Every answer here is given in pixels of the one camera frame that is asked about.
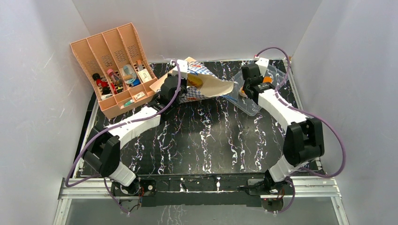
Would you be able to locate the white label card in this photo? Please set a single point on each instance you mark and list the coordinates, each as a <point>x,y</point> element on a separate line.
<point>144,75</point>

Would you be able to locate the black red toy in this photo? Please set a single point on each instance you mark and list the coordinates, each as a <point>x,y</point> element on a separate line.
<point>102,84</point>

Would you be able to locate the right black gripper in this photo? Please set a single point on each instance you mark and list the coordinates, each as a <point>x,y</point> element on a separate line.
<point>247,86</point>

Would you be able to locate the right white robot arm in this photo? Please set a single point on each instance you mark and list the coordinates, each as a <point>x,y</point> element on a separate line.
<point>303,140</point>

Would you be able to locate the small white box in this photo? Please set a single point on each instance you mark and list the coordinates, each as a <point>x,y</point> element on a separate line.
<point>139,95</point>

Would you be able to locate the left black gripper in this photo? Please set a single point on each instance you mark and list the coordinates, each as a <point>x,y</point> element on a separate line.
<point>184,82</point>

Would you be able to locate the fake donut bread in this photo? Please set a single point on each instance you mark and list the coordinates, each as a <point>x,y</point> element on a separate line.
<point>194,80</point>

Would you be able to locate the peach desk organizer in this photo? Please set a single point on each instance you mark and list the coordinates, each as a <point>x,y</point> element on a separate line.
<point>112,49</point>

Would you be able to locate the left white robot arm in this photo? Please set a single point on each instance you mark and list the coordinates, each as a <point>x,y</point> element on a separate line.
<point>103,154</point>

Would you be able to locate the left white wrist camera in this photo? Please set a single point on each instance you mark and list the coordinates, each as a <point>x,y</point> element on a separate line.
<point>179,67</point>

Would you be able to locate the light blue tape dispenser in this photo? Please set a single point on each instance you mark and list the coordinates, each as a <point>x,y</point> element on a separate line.
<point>128,74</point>

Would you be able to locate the aluminium frame rail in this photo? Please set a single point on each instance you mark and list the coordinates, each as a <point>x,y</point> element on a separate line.
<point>210,189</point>

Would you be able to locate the pink capped bottle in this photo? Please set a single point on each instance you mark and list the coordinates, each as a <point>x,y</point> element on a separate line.
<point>117,81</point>

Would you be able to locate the checkered paper bag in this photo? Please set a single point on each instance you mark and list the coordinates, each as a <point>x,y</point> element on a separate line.
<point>212,85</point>

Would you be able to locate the orange fake bread loaf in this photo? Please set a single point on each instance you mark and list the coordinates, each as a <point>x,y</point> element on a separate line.
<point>266,79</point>

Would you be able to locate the clear plastic tray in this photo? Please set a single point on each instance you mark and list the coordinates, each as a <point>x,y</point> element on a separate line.
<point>268,100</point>

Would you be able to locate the green white tube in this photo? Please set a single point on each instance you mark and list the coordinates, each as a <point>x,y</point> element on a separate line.
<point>128,103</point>

